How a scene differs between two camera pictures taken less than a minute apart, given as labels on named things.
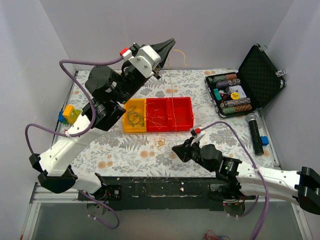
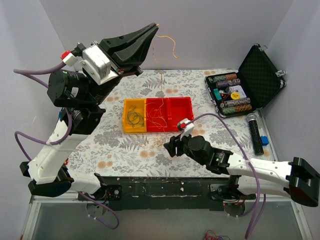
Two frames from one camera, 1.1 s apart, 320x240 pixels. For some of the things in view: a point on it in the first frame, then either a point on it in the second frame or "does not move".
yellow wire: (171, 84) → (160, 111)
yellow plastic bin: (134, 117) does not move
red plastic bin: (180, 114) does not move
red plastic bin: (157, 114) does not move
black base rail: (159, 193) does not move
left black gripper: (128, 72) → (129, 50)
